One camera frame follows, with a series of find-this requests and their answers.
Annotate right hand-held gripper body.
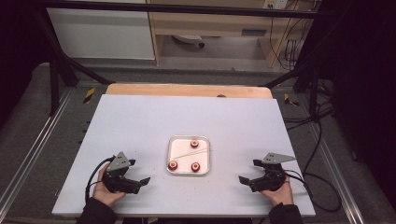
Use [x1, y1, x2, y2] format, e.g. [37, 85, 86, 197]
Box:
[248, 152, 297, 192]

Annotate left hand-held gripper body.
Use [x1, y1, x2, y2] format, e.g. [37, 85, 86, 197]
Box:
[102, 151, 141, 195]

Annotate thin bamboo skewer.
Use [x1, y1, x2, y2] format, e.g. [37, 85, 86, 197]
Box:
[172, 148, 209, 161]

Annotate person's right hand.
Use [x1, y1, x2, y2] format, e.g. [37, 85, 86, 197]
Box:
[261, 176, 294, 206]

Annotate person's left hand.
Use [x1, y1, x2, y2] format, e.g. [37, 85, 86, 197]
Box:
[92, 162, 127, 208]

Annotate wooden table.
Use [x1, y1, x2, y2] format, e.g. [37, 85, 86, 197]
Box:
[106, 83, 274, 100]

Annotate white cabinet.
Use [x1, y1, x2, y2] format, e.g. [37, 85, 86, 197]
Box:
[46, 7, 156, 61]

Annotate office chair base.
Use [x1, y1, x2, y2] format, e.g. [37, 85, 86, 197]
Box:
[172, 35, 206, 49]

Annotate light wooden desk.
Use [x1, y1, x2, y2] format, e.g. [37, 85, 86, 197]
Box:
[146, 0, 321, 68]

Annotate black floor cables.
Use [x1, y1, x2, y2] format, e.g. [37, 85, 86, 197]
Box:
[283, 78, 335, 132]

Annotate aluminium floor rail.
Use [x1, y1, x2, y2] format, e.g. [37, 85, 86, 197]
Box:
[0, 88, 75, 207]
[310, 123, 366, 224]

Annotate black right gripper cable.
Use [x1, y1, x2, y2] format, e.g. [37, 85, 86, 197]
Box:
[281, 119, 343, 214]

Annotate black cables under desk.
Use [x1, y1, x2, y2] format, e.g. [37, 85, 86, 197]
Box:
[269, 0, 318, 72]

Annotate white wall socket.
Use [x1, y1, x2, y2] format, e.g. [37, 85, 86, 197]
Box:
[262, 0, 289, 9]

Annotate black metal frame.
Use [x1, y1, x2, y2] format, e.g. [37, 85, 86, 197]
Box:
[31, 0, 339, 117]

